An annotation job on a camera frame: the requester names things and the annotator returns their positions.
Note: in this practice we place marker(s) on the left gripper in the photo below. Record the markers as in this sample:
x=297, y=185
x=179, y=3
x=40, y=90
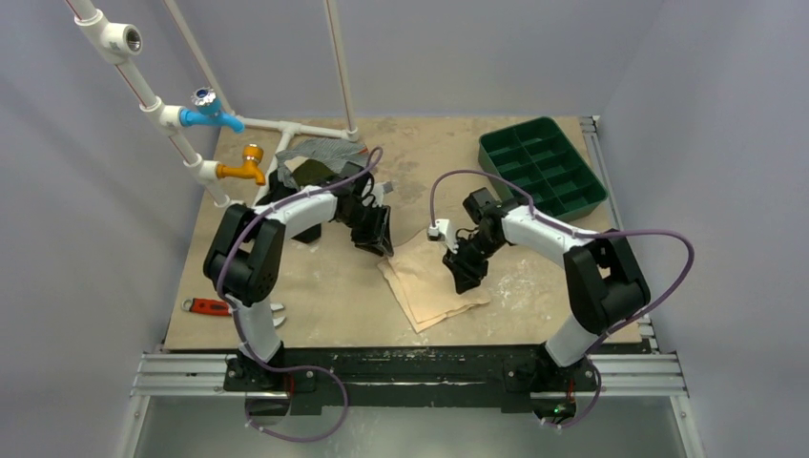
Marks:
x=376, y=238

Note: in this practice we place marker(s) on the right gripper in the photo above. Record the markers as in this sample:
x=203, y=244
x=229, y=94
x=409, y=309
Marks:
x=467, y=256

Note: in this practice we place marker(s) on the beige underwear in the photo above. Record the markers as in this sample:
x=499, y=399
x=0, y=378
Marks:
x=423, y=287

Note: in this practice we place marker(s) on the dark green underwear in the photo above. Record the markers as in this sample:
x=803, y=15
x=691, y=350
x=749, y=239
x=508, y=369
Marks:
x=314, y=173

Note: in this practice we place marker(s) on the striped grey underwear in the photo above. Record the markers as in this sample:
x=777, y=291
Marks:
x=334, y=153

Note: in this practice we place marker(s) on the green compartment tray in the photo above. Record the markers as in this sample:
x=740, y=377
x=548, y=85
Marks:
x=539, y=158

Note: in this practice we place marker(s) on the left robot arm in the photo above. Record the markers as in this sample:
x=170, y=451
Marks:
x=243, y=261

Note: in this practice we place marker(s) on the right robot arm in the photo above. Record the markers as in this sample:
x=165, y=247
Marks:
x=605, y=285

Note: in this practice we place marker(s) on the orange tap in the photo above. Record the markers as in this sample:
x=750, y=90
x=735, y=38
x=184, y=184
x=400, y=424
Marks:
x=252, y=155

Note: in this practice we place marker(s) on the blue tap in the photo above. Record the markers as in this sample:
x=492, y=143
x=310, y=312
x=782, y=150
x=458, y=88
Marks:
x=208, y=111

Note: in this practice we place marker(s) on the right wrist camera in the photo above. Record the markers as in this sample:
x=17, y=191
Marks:
x=442, y=230

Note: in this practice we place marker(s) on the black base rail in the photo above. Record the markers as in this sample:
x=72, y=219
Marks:
x=514, y=378

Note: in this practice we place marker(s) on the adjustable wrench red handle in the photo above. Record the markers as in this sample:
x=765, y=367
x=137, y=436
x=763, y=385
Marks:
x=211, y=307

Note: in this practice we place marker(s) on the white PVC pipe frame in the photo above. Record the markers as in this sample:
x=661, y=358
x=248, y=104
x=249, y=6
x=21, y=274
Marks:
x=118, y=43

